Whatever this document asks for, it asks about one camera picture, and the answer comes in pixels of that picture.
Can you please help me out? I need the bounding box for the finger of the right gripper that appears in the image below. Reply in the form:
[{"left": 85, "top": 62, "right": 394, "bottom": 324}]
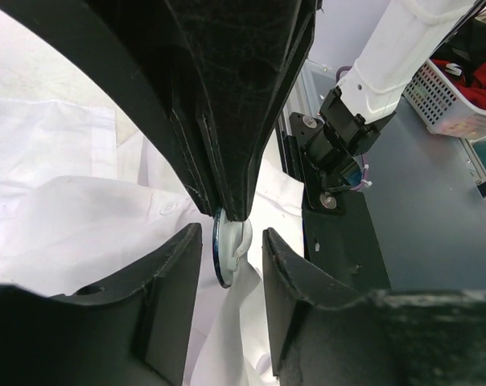
[
  {"left": 166, "top": 1, "right": 319, "bottom": 221},
  {"left": 0, "top": 1, "right": 221, "bottom": 216}
]

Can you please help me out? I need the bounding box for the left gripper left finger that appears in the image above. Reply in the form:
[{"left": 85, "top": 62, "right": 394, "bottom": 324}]
[{"left": 0, "top": 224, "right": 202, "bottom": 385}]

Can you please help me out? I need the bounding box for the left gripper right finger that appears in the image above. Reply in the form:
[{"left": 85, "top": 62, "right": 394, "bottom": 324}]
[{"left": 262, "top": 228, "right": 486, "bottom": 385}]

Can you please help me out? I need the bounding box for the blue round brooch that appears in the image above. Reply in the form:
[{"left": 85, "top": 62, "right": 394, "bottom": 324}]
[{"left": 212, "top": 207, "right": 253, "bottom": 289}]

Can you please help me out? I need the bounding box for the white garment shirt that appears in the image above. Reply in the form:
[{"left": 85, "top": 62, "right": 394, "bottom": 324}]
[{"left": 0, "top": 98, "right": 303, "bottom": 385}]

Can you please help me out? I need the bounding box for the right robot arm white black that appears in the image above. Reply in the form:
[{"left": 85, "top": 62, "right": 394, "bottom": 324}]
[{"left": 0, "top": 1, "right": 473, "bottom": 221}]

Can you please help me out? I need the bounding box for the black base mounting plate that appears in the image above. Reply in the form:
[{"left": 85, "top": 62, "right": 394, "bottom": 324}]
[{"left": 275, "top": 113, "right": 391, "bottom": 293}]

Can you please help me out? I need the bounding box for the white perforated basket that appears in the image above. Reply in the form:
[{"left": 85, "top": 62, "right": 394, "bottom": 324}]
[{"left": 403, "top": 60, "right": 486, "bottom": 141}]

